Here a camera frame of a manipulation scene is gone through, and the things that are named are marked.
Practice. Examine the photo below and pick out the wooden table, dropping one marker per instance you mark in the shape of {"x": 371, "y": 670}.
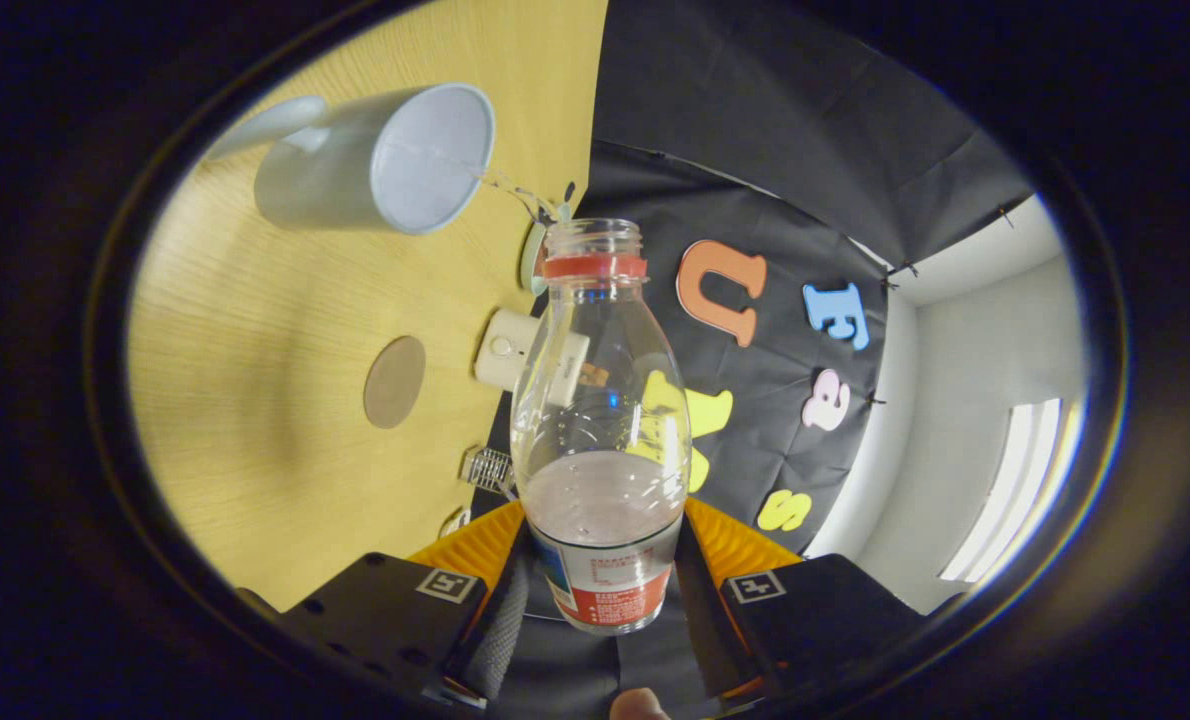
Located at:
{"x": 255, "y": 400}

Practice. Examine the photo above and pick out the long ceiling light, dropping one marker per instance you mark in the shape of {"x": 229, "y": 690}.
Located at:
{"x": 1010, "y": 490}

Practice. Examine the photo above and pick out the pale green plate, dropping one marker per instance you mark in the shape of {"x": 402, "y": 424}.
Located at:
{"x": 531, "y": 255}

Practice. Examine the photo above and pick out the white cup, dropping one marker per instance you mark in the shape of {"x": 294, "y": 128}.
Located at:
{"x": 325, "y": 180}

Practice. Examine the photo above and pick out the round brown coaster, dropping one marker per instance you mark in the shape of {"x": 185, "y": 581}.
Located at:
{"x": 395, "y": 382}

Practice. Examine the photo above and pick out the black backdrop cloth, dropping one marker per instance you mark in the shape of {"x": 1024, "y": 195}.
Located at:
{"x": 755, "y": 130}

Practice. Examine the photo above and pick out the brown bread slice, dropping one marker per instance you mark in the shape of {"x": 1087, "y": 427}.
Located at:
{"x": 595, "y": 375}

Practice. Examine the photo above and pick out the white toaster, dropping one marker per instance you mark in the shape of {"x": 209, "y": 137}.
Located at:
{"x": 503, "y": 350}

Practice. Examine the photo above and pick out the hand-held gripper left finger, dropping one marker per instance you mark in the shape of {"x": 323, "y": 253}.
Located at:
{"x": 385, "y": 610}

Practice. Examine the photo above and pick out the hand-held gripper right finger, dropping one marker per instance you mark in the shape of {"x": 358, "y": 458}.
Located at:
{"x": 815, "y": 615}

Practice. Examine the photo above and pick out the white divided dish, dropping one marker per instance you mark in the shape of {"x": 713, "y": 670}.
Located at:
{"x": 455, "y": 522}

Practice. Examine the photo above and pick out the clear plastic juice bottle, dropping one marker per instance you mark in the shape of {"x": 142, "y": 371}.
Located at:
{"x": 600, "y": 500}

